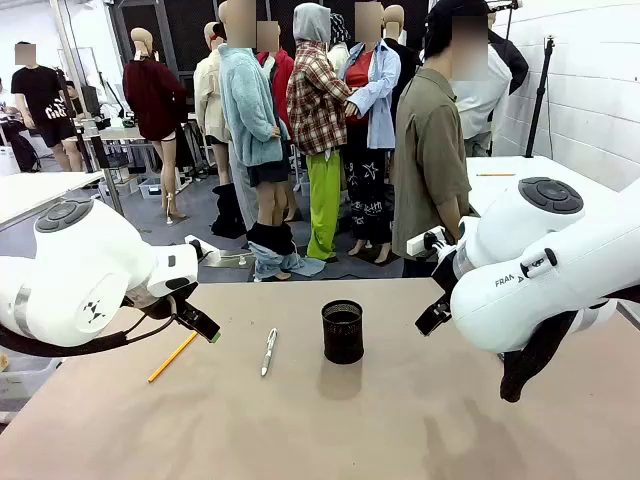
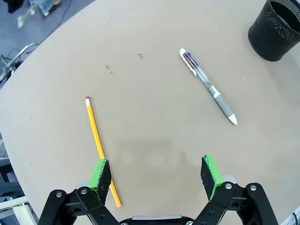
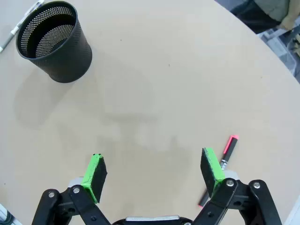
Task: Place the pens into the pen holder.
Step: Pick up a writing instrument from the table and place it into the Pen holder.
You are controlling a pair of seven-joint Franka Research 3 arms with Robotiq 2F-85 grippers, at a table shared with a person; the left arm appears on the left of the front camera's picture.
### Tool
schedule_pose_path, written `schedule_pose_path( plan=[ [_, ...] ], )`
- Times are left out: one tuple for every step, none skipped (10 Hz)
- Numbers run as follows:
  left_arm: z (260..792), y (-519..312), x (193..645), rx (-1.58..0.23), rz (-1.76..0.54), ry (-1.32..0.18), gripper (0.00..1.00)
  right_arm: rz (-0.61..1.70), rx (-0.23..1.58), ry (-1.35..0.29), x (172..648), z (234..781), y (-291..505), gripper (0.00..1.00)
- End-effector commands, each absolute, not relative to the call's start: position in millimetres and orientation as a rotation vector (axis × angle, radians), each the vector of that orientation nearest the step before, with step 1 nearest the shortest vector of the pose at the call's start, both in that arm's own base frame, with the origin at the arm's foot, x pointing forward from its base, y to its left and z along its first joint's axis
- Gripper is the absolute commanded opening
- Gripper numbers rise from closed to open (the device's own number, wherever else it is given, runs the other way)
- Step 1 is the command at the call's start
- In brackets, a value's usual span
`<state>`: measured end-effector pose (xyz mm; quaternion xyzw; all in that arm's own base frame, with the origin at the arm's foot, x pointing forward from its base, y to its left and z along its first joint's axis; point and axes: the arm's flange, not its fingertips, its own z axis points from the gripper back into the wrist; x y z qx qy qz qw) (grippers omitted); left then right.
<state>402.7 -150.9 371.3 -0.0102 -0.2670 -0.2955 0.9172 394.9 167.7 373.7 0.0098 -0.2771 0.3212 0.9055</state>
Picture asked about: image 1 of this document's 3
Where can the black tripod stand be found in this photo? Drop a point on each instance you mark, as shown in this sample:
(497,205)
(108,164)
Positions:
(541,95)

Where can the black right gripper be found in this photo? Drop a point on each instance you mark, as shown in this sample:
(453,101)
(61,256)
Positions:
(445,265)

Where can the large white table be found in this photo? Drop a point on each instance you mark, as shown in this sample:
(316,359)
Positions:
(500,190)

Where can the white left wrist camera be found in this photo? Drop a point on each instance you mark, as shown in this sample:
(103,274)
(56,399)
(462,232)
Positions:
(172,272)

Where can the mannequin in black jacket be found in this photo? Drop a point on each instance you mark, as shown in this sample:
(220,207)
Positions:
(512,60)

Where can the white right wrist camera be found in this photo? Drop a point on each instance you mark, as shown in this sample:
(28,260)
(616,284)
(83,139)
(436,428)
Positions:
(419,245)

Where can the silver ballpoint pen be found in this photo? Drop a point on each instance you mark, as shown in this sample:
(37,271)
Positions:
(269,352)

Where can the pencil on white table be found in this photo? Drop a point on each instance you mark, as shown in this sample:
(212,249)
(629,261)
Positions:
(495,175)

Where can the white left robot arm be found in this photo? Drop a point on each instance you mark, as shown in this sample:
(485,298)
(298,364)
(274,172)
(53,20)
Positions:
(75,260)

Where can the white side table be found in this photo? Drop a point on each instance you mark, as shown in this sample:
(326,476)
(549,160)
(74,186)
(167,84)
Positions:
(35,192)

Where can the black mesh pen holder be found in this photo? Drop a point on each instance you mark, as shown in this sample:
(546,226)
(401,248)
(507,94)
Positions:
(342,335)

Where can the mannequin with patterned headscarf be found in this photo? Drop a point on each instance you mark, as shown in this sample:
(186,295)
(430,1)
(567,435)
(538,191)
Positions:
(339,45)

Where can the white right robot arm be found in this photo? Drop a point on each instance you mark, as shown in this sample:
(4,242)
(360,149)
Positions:
(525,300)

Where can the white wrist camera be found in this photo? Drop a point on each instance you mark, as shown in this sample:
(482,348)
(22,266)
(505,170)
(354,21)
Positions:
(172,272)
(419,245)

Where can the person in olive shirt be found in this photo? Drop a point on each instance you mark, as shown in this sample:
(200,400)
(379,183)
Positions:
(430,150)

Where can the person's right forearm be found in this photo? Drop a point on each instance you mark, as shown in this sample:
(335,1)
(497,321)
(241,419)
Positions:
(451,220)

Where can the mannequin in red jacket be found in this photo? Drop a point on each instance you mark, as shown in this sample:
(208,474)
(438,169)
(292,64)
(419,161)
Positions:
(282,75)

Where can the mannequin in white shirt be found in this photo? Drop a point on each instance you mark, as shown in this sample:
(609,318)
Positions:
(482,105)

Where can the person in black t-shirt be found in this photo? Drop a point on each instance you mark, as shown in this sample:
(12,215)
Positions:
(42,95)

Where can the mannequin in plaid hooded shirt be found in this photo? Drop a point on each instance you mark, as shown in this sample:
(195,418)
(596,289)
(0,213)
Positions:
(315,100)

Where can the mannequin in light blue shirt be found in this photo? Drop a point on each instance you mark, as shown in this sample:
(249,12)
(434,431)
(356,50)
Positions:
(382,85)

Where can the mannequin in cream jacket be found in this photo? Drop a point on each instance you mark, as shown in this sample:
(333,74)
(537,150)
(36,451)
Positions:
(207,100)

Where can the yellow pencil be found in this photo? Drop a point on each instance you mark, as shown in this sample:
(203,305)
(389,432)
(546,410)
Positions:
(172,357)

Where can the mannequin in dark red sweater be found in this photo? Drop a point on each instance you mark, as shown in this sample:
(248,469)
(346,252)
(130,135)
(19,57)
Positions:
(155,100)

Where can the mannequin in light blue fleece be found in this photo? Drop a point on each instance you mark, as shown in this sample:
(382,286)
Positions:
(250,110)

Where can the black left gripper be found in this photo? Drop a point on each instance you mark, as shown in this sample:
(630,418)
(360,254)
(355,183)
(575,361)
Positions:
(152,306)

